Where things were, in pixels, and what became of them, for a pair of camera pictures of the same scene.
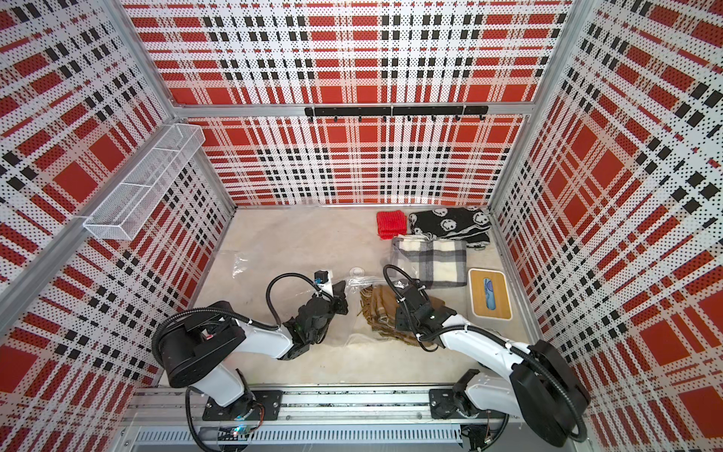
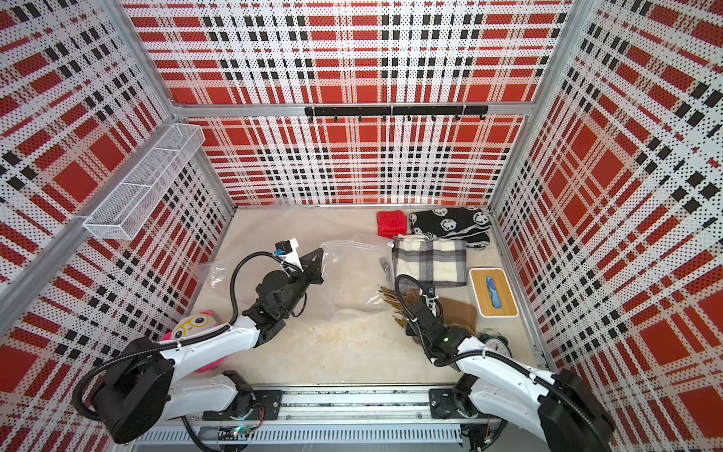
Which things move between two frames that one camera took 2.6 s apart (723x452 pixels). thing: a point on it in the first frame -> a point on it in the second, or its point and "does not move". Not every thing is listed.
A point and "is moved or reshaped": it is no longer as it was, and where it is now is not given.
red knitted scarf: (391, 223) does not move
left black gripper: (339, 298) -> (313, 269)
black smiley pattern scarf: (469, 223) does not move
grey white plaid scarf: (438, 265) does not move
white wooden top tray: (478, 305) does not move
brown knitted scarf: (378, 304) is moved or reshaped
